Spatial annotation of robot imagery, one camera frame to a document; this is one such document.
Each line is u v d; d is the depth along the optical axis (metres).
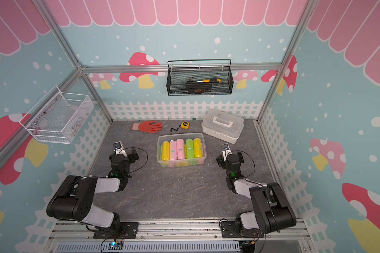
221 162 0.83
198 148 0.94
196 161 0.94
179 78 0.99
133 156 0.85
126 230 0.74
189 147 0.94
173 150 0.94
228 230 0.73
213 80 0.90
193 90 0.87
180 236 0.74
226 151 0.78
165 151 0.93
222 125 1.01
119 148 0.79
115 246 0.73
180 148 0.94
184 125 1.16
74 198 0.45
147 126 1.16
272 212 0.43
